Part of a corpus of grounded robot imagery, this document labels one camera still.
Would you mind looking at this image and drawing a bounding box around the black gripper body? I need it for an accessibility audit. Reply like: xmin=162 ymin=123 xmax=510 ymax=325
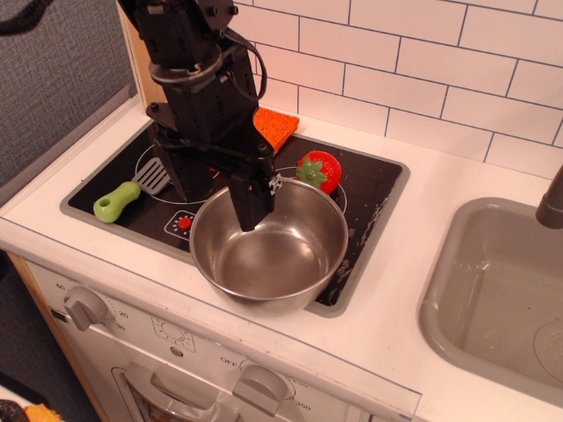
xmin=149 ymin=43 xmax=274 ymax=172

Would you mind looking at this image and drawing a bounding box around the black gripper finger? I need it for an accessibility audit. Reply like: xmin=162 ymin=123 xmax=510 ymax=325
xmin=228 ymin=163 xmax=277 ymax=232
xmin=153 ymin=139 xmax=213 ymax=202

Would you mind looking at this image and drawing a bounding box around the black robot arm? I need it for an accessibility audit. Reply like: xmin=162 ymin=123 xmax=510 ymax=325
xmin=120 ymin=1 xmax=277 ymax=231

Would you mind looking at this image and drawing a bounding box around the red toy strawberry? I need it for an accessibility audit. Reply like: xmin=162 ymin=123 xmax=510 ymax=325
xmin=296 ymin=150 xmax=343 ymax=194

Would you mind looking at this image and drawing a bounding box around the stainless steel pot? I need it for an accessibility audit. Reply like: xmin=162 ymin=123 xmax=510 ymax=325
xmin=190 ymin=178 xmax=348 ymax=317

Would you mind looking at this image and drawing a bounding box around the black toy stovetop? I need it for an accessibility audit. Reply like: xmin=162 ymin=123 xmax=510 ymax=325
xmin=59 ymin=117 xmax=412 ymax=319

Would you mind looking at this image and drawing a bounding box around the orange sponge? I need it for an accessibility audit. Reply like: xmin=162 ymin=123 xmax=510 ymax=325
xmin=253 ymin=107 xmax=299 ymax=153

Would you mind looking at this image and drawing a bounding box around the grey left oven knob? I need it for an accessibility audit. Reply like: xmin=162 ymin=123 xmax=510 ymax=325
xmin=63 ymin=287 xmax=108 ymax=331

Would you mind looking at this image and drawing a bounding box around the grey oven knob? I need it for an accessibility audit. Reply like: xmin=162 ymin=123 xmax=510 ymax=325
xmin=63 ymin=287 xmax=108 ymax=331
xmin=232 ymin=365 xmax=289 ymax=417

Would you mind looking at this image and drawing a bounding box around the grey right oven knob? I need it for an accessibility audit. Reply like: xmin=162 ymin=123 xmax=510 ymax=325
xmin=232 ymin=365 xmax=289 ymax=417

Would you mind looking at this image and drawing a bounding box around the white toy oven front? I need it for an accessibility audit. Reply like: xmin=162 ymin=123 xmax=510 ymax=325
xmin=30 ymin=264 xmax=420 ymax=421

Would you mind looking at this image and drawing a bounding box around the grey toy sink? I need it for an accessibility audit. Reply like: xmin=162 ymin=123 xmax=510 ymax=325
xmin=420 ymin=198 xmax=562 ymax=406

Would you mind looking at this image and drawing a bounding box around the grey faucet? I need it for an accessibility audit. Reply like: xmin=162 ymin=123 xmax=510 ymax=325
xmin=535 ymin=166 xmax=563 ymax=229

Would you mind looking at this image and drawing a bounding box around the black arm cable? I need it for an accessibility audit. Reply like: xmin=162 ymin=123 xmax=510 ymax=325
xmin=222 ymin=26 xmax=268 ymax=101

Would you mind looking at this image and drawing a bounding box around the green handled grey spatula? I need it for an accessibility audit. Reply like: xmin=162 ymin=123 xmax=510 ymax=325
xmin=93 ymin=157 xmax=171 ymax=223

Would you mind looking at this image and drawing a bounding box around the black cable top left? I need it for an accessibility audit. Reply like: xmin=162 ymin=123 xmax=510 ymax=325
xmin=0 ymin=0 xmax=48 ymax=36

